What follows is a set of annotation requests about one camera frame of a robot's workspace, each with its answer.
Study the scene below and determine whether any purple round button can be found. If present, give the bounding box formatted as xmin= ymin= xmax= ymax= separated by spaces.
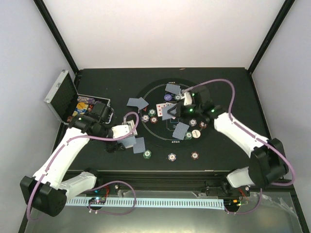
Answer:
xmin=164 ymin=94 xmax=173 ymax=101

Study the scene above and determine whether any white round dealer button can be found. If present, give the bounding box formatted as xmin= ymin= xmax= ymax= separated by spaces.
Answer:
xmin=191 ymin=130 xmax=201 ymax=138

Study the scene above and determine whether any blue playing card deck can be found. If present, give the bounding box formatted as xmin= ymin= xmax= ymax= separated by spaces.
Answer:
xmin=118 ymin=136 xmax=146 ymax=154

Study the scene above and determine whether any green poker chip stack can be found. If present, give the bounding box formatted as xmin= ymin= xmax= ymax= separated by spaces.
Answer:
xmin=143 ymin=150 xmax=152 ymax=159

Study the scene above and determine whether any blue white poker chip stack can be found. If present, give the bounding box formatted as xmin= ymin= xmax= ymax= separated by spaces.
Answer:
xmin=168 ymin=153 xmax=176 ymax=162

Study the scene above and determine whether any red brown poker chip stack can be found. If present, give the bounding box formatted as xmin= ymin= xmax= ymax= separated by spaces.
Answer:
xmin=191 ymin=152 xmax=199 ymax=160

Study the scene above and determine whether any face-up red card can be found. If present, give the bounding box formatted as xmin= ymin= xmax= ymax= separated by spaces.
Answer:
xmin=156 ymin=103 xmax=166 ymax=117

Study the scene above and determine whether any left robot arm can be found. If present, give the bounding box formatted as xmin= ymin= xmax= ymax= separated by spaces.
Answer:
xmin=20 ymin=103 xmax=133 ymax=219

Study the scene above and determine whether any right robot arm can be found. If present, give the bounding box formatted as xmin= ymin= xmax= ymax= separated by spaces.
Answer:
xmin=166 ymin=86 xmax=289 ymax=196

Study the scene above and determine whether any round black poker mat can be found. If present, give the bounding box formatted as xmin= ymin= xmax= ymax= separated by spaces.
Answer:
xmin=138 ymin=79 xmax=213 ymax=149

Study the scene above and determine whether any left base circuit board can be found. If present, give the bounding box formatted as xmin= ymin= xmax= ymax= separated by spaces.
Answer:
xmin=88 ymin=197 xmax=106 ymax=204

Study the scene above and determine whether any base circuit board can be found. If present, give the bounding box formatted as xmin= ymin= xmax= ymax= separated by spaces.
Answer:
xmin=88 ymin=197 xmax=106 ymax=204
xmin=224 ymin=199 xmax=249 ymax=206

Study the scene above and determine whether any aluminium poker chip case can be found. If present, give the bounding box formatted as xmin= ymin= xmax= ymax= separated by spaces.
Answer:
xmin=44 ymin=70 xmax=114 ymax=125

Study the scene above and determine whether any right base circuit board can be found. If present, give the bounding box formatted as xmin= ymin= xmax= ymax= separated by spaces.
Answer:
xmin=224 ymin=199 xmax=249 ymax=206

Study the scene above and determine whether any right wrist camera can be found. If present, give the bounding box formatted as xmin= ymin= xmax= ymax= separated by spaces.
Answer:
xmin=179 ymin=91 xmax=193 ymax=106

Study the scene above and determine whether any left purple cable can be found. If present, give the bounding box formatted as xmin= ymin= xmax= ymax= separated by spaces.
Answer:
xmin=26 ymin=112 xmax=139 ymax=221

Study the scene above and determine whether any purple cable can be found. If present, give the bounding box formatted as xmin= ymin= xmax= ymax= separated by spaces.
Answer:
xmin=184 ymin=79 xmax=296 ymax=216
xmin=26 ymin=112 xmax=139 ymax=221

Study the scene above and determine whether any black aluminium rail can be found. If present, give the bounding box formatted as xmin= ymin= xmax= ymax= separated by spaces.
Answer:
xmin=99 ymin=171 xmax=226 ymax=191

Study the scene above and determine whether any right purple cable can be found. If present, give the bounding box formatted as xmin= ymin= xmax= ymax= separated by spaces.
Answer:
xmin=184 ymin=79 xmax=296 ymax=216

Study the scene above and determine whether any white slotted cable duct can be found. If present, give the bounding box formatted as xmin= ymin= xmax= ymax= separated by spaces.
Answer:
xmin=66 ymin=197 xmax=225 ymax=210

